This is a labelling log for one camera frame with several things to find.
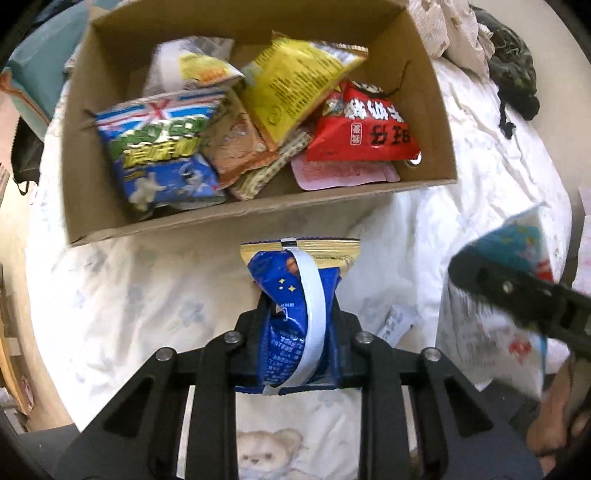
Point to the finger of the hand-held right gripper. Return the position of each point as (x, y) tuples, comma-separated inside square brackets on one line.
[(531, 300)]

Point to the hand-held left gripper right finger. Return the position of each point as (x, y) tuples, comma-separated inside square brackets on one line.
[(346, 341)]

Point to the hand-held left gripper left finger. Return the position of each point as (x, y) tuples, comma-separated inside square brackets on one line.
[(249, 332)]

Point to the dark blue white-striped snack packet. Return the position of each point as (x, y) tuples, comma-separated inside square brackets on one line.
[(281, 281)]

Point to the large light blue snack packet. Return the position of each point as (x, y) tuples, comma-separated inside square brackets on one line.
[(485, 350)]

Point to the cardboard box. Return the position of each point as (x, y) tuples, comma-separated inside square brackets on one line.
[(258, 217)]

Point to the beige green-striped snack packet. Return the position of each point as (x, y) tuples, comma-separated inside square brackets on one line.
[(263, 177)]

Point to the pink snack packet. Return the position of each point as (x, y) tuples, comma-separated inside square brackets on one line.
[(332, 175)]

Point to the tan cartoon snack packet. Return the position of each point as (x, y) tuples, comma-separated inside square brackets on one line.
[(235, 138)]

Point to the red snack packet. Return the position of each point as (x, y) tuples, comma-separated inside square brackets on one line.
[(369, 134)]

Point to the white yellow snack packet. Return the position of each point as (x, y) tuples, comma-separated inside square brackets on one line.
[(203, 69)]

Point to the white paper slip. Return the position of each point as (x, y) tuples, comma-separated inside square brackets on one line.
[(395, 325)]

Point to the white printed blanket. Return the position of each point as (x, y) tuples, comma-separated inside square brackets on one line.
[(138, 295)]

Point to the person's bare leg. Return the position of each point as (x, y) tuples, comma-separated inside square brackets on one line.
[(549, 415)]

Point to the blue green snack packet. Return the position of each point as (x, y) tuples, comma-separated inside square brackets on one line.
[(157, 152)]

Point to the wooden rack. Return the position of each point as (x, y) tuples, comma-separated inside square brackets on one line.
[(14, 360)]

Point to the camouflage cloth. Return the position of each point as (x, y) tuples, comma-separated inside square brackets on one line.
[(508, 60)]

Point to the beige printed cloth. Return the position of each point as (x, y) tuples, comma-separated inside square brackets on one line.
[(443, 27)]

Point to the black bag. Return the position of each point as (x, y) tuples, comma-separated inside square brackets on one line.
[(25, 152)]

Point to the teal pillow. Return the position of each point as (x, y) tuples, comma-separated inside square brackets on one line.
[(37, 60)]

